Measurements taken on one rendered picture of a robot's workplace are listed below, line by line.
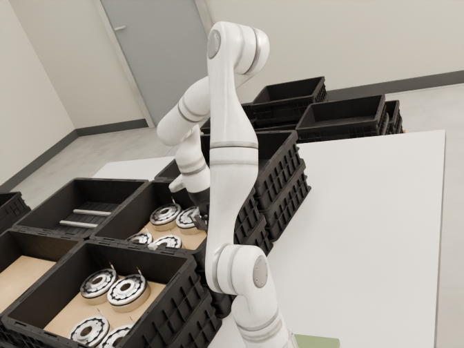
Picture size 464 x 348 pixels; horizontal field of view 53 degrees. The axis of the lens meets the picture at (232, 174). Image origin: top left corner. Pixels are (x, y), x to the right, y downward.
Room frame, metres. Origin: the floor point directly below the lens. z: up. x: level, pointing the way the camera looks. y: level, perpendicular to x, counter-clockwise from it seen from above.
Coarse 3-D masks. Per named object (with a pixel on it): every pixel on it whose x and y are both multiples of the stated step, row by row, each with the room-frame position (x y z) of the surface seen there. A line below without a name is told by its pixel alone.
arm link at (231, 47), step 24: (216, 24) 0.90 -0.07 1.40; (216, 48) 0.87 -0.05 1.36; (240, 48) 0.86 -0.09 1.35; (216, 72) 0.85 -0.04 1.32; (240, 72) 0.88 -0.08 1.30; (216, 96) 0.83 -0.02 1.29; (216, 120) 0.81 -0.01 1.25; (240, 120) 0.79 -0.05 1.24; (216, 144) 0.79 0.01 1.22; (240, 144) 0.77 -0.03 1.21
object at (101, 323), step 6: (90, 318) 0.89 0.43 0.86; (96, 318) 0.89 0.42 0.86; (102, 318) 0.88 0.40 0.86; (78, 324) 0.89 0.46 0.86; (84, 324) 0.88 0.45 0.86; (96, 324) 0.87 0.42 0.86; (102, 324) 0.86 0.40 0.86; (72, 330) 0.88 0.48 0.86; (102, 330) 0.84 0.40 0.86; (72, 336) 0.85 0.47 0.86; (96, 336) 0.83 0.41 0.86; (102, 336) 0.82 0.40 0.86; (84, 342) 0.82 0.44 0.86; (90, 342) 0.82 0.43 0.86; (96, 342) 0.81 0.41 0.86
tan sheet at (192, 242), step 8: (144, 232) 1.25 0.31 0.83; (152, 232) 1.23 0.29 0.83; (160, 232) 1.21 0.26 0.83; (168, 232) 1.20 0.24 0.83; (176, 232) 1.18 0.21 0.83; (200, 232) 1.14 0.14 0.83; (184, 240) 1.12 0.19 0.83; (192, 240) 1.11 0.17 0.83; (200, 240) 1.10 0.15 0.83; (192, 248) 1.07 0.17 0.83
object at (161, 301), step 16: (96, 240) 1.12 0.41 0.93; (176, 256) 0.92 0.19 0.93; (192, 256) 0.89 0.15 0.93; (192, 272) 0.87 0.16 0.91; (32, 288) 1.00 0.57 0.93; (176, 288) 0.82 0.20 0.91; (16, 304) 0.96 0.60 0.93; (160, 304) 0.78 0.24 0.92; (16, 320) 0.89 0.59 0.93; (144, 320) 0.74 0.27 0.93; (32, 336) 0.84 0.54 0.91; (48, 336) 0.80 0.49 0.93; (128, 336) 0.71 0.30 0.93
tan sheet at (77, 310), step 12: (120, 276) 1.06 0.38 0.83; (156, 288) 0.96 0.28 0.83; (72, 300) 1.03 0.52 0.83; (84, 300) 1.02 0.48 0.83; (60, 312) 1.00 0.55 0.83; (72, 312) 0.99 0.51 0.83; (84, 312) 0.97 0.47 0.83; (96, 312) 0.95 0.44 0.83; (108, 312) 0.93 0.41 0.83; (132, 312) 0.90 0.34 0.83; (48, 324) 0.97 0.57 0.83; (60, 324) 0.96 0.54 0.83; (72, 324) 0.94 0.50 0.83; (120, 324) 0.88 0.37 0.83; (132, 324) 0.86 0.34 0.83
